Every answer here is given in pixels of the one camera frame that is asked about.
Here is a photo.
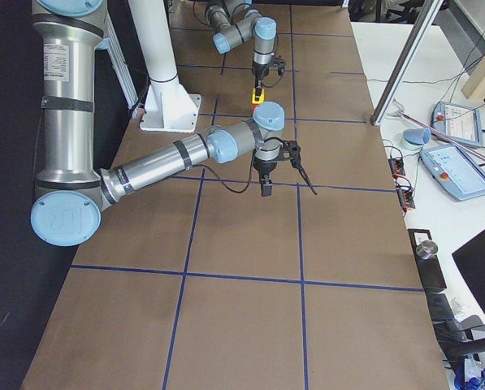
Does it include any blue cup on tape roll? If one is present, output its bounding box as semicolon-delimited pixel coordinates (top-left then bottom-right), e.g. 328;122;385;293
401;128;431;150

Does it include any white pedestal column with base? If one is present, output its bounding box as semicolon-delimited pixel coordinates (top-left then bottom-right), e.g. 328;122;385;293
128;0;201;133

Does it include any reacher grabber stick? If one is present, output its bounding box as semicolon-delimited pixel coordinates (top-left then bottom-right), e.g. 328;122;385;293
392;100;485;162

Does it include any metal cylinder weight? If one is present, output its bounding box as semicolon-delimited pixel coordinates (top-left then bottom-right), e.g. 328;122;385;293
415;240;439;260

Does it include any near teach pendant tablet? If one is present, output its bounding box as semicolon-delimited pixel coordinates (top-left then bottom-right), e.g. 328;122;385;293
420;145;485;202

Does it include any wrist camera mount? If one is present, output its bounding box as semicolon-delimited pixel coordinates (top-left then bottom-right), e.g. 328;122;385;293
275;139;318;195
268;55;286;77

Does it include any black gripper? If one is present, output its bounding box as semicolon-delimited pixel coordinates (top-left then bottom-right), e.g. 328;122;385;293
252;62;270;102
253;158;278;197

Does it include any black box under cylinder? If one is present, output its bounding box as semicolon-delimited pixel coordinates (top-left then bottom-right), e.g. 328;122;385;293
408;228;447;293

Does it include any far teach pendant tablet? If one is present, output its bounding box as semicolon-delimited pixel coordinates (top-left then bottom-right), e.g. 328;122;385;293
431;102;483;147

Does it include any aluminium frame post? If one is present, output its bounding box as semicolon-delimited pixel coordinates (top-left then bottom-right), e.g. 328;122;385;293
370;0;444;126

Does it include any orange black connector block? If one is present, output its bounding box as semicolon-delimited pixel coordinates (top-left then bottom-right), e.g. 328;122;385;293
388;157;405;178

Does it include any teach pendant tablet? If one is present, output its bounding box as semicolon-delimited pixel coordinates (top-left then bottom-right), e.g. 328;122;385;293
420;145;485;202
431;102;483;147

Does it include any yellow wooden block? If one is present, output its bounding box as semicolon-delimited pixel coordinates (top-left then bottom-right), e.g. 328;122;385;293
251;87;265;105

